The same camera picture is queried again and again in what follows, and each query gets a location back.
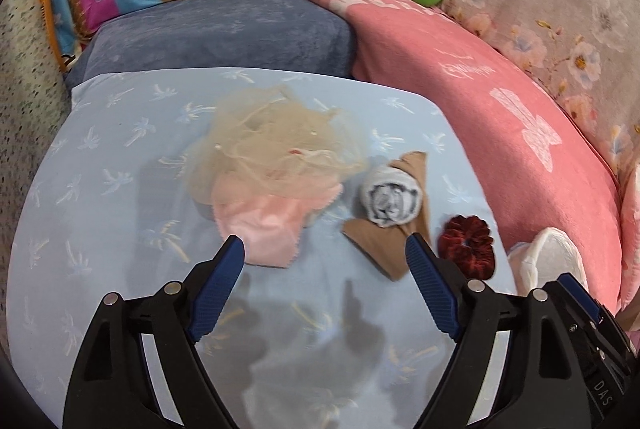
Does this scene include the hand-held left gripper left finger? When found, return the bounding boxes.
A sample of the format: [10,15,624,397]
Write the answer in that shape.
[62,234,246,429]

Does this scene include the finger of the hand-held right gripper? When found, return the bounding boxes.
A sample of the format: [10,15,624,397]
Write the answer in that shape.
[544,273,606,327]

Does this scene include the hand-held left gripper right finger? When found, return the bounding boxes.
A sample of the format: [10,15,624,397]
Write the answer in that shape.
[405,232,591,429]

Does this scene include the red velvet scrunchie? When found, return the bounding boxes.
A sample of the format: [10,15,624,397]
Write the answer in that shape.
[438,215,497,281]

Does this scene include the white bag-lined trash bin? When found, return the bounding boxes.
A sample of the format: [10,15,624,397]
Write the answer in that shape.
[507,226,591,297]

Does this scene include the pink cloth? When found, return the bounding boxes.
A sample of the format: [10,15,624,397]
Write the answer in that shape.
[212,179,341,270]

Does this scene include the brown stocking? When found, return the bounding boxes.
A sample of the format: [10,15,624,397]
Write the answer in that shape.
[342,152,436,281]

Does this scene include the white grey sock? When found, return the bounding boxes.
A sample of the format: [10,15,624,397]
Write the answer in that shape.
[361,164,425,227]

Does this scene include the beige mesh cloth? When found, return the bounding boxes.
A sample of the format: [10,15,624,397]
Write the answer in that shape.
[187,85,368,210]

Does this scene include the pink pillow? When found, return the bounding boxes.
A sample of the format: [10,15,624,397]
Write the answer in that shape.
[617,164,640,315]

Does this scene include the light blue tablecloth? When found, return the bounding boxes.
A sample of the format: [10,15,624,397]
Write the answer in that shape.
[7,68,521,429]

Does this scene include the pink blanket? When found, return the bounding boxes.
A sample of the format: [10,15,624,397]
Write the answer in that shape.
[280,0,623,310]

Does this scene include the blue-grey cushion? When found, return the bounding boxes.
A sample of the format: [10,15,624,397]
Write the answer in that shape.
[65,0,357,90]

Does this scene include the speckled pale cloth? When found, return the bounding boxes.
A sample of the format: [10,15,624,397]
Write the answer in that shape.
[0,0,76,270]

